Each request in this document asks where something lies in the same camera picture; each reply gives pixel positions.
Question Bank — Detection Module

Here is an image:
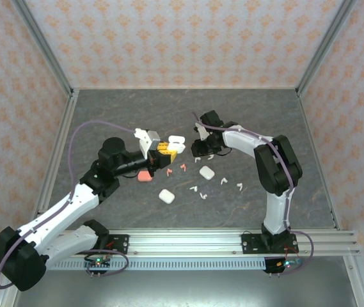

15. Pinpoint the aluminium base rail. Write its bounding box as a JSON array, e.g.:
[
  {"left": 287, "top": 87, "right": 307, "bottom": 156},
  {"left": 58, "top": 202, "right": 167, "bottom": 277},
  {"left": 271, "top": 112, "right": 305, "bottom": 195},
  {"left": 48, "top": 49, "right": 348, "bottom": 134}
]
[{"left": 65, "top": 228, "right": 360, "bottom": 256}]

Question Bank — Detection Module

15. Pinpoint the white earbud charging case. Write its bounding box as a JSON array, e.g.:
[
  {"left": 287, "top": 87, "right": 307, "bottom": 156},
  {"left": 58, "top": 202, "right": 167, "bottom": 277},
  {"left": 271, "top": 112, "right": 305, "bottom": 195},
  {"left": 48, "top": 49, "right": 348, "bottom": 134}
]
[
  {"left": 168, "top": 134, "right": 187, "bottom": 152},
  {"left": 158, "top": 188, "right": 175, "bottom": 205},
  {"left": 198, "top": 165, "right": 216, "bottom": 180}
]

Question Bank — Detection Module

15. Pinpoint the small controller board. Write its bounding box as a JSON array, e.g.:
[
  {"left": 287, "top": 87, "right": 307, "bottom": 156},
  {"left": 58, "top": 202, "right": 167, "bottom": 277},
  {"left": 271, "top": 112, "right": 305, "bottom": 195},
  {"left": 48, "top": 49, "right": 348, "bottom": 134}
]
[
  {"left": 84, "top": 255, "right": 112, "bottom": 278},
  {"left": 266, "top": 257, "right": 303, "bottom": 276}
]

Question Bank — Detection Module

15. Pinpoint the aluminium table side rail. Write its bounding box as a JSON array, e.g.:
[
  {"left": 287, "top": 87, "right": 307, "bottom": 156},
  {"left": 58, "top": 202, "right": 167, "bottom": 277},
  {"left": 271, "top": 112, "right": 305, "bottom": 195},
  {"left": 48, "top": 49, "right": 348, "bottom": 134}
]
[
  {"left": 296, "top": 91, "right": 344, "bottom": 231},
  {"left": 34, "top": 89, "right": 80, "bottom": 218}
]

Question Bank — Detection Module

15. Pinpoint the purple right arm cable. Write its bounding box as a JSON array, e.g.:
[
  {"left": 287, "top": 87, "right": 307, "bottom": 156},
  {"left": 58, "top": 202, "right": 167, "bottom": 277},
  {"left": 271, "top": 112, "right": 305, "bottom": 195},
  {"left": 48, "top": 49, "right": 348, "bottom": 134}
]
[{"left": 191, "top": 111, "right": 315, "bottom": 276}]

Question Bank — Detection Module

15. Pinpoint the white slotted cable duct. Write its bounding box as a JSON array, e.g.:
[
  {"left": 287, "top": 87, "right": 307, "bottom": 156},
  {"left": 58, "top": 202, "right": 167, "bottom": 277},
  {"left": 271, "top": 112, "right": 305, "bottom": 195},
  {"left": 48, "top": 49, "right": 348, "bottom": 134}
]
[{"left": 49, "top": 257, "right": 267, "bottom": 271}]

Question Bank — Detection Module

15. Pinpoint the aluminium frame post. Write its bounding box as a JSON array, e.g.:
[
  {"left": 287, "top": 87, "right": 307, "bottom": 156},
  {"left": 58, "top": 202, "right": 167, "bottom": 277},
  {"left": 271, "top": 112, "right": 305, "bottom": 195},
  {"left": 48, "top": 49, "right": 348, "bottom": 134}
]
[
  {"left": 10, "top": 0, "right": 75, "bottom": 97},
  {"left": 296, "top": 0, "right": 360, "bottom": 97}
]

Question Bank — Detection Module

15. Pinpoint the aluminium frame profile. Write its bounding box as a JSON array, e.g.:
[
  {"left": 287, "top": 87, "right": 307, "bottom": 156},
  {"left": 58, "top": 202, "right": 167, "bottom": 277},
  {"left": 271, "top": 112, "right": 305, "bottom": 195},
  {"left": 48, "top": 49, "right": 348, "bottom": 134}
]
[
  {"left": 0, "top": 287, "right": 21, "bottom": 307},
  {"left": 343, "top": 255, "right": 364, "bottom": 307}
]

